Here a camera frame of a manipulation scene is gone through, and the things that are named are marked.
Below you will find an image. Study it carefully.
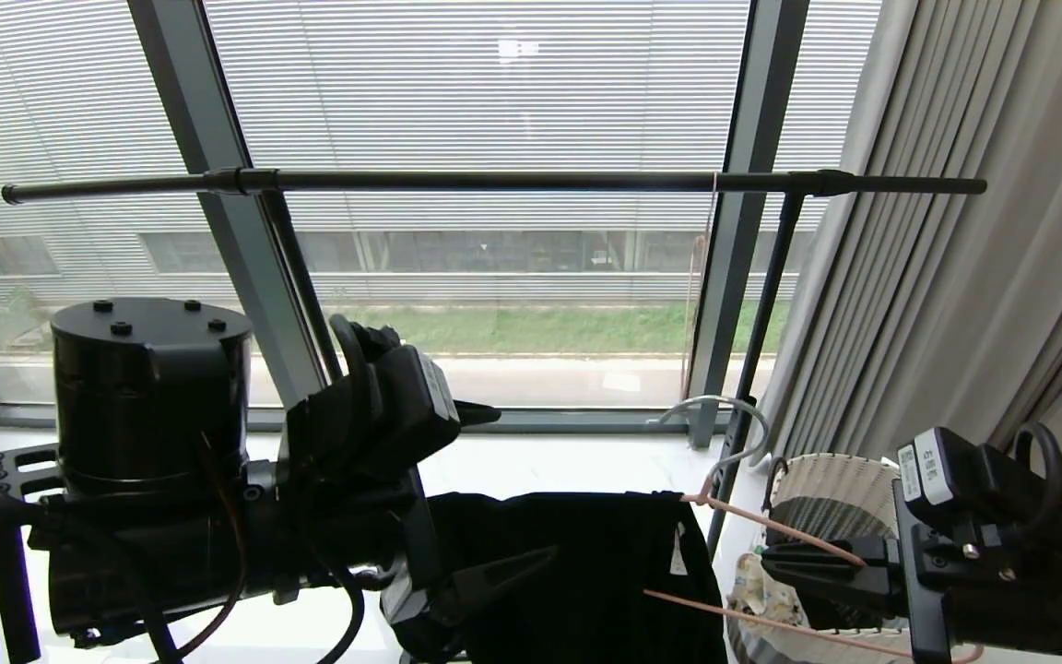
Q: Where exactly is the window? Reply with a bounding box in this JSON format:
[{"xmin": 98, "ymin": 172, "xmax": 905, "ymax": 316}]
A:
[{"xmin": 0, "ymin": 0, "xmax": 882, "ymax": 450}]

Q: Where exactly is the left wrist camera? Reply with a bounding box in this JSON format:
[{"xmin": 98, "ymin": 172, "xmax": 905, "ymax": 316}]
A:
[{"xmin": 284, "ymin": 314, "xmax": 380, "ymax": 482}]

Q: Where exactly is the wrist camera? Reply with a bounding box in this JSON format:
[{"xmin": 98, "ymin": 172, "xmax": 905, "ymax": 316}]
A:
[
  {"xmin": 955, "ymin": 422, "xmax": 1062, "ymax": 547},
  {"xmin": 284, "ymin": 314, "xmax": 380, "ymax": 482}
]

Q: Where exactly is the beige curtain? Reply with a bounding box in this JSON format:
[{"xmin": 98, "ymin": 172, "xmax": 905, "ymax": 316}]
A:
[{"xmin": 757, "ymin": 0, "xmax": 1062, "ymax": 462}]

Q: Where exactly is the black garment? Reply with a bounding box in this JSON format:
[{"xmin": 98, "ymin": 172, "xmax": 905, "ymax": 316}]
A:
[{"xmin": 383, "ymin": 492, "xmax": 730, "ymax": 664}]

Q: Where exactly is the cream printed garment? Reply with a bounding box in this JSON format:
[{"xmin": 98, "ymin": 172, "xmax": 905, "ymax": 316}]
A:
[{"xmin": 729, "ymin": 551, "xmax": 804, "ymax": 628}]

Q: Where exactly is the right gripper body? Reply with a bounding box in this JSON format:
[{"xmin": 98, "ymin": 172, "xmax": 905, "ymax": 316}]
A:
[{"xmin": 893, "ymin": 426, "xmax": 1062, "ymax": 664}]

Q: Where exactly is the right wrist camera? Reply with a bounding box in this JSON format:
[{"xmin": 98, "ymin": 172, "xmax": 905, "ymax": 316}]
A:
[{"xmin": 955, "ymin": 422, "xmax": 1062, "ymax": 547}]

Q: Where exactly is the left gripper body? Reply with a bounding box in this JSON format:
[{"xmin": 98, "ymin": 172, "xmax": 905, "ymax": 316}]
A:
[{"xmin": 248, "ymin": 346, "xmax": 464, "ymax": 639}]

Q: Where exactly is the white laundry basket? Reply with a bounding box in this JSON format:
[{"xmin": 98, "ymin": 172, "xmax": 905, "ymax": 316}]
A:
[{"xmin": 725, "ymin": 452, "xmax": 988, "ymax": 664}]

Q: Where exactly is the black clothes rack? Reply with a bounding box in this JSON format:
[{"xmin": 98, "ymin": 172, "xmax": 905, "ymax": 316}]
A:
[{"xmin": 1, "ymin": 168, "xmax": 988, "ymax": 559}]

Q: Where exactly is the pink clothes hanger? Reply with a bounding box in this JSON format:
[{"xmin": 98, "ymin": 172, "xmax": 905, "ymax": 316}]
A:
[
  {"xmin": 678, "ymin": 175, "xmax": 721, "ymax": 399},
  {"xmin": 643, "ymin": 395, "xmax": 985, "ymax": 664}
]

